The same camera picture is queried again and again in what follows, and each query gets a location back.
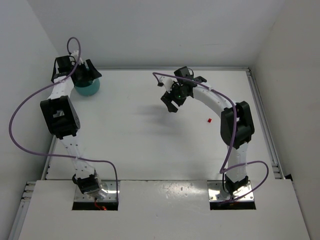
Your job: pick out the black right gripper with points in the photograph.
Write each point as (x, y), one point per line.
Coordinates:
(171, 97)

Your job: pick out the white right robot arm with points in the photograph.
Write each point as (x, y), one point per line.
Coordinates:
(236, 122)

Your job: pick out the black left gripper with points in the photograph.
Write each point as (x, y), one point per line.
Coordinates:
(83, 74)

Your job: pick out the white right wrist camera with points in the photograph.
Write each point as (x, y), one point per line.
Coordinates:
(166, 82)

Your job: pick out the white front cover board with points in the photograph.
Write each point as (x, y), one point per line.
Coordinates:
(163, 210)

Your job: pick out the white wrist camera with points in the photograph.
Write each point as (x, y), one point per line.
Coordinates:
(75, 57)
(166, 82)

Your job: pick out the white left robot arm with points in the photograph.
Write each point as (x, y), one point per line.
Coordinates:
(63, 122)

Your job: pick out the teal divided round container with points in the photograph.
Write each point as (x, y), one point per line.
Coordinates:
(90, 89)

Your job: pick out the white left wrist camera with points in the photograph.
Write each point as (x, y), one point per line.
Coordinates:
(75, 57)

